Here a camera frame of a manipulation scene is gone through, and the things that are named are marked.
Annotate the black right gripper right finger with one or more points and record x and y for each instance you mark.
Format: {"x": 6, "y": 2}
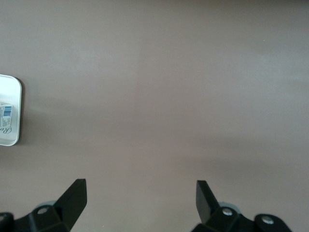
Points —
{"x": 205, "y": 205}

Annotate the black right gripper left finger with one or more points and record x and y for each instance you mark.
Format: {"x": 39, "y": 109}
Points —
{"x": 70, "y": 205}

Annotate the white milk carton green cap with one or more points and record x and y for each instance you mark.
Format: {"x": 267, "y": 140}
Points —
{"x": 6, "y": 115}

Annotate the white rabbit print tray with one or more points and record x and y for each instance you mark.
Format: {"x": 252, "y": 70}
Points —
{"x": 13, "y": 90}

